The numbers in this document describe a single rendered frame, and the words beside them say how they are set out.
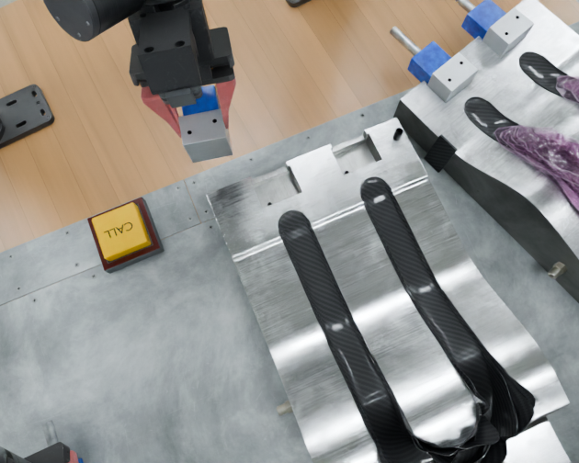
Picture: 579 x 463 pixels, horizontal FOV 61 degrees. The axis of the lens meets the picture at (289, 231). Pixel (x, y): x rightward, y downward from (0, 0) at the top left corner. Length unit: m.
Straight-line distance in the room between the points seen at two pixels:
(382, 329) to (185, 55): 0.35
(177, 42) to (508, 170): 0.43
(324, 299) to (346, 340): 0.05
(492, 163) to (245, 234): 0.33
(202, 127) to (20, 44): 0.43
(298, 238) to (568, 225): 0.32
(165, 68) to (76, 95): 0.42
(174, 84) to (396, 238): 0.32
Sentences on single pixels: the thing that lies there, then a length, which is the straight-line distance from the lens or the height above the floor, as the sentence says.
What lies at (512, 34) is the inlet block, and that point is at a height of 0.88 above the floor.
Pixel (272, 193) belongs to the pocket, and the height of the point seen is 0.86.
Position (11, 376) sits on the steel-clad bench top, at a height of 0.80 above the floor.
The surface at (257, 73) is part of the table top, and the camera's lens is 0.78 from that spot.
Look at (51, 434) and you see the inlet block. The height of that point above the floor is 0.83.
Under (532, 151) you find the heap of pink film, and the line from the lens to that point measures 0.68.
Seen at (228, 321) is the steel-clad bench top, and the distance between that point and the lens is 0.66.
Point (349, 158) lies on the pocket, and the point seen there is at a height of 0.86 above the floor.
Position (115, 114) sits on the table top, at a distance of 0.80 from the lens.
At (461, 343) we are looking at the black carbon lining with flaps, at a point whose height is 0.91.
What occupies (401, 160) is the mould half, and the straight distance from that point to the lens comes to 0.63.
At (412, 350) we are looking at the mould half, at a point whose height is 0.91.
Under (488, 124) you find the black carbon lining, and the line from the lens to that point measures 0.73.
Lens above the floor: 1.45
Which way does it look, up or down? 75 degrees down
